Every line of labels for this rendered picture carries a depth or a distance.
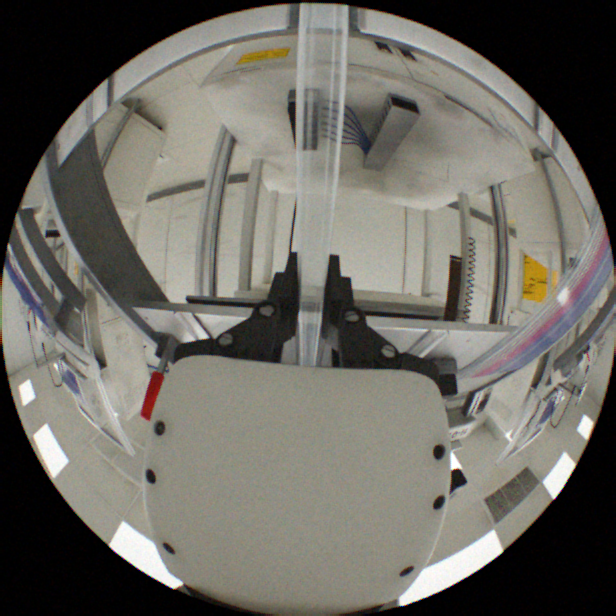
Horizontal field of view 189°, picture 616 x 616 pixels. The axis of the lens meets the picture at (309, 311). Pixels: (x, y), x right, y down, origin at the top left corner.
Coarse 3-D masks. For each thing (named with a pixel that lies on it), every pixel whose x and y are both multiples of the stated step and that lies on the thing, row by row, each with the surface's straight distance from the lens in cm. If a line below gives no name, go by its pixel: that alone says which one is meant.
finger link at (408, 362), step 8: (400, 360) 9; (408, 360) 9; (416, 360) 10; (424, 360) 10; (376, 368) 9; (400, 368) 9; (408, 368) 9; (416, 368) 9; (424, 368) 10; (432, 368) 10; (432, 376) 10
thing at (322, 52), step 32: (320, 32) 8; (320, 64) 7; (320, 96) 7; (320, 128) 7; (320, 160) 7; (320, 192) 8; (320, 224) 8; (320, 256) 9; (320, 288) 11; (320, 320) 13
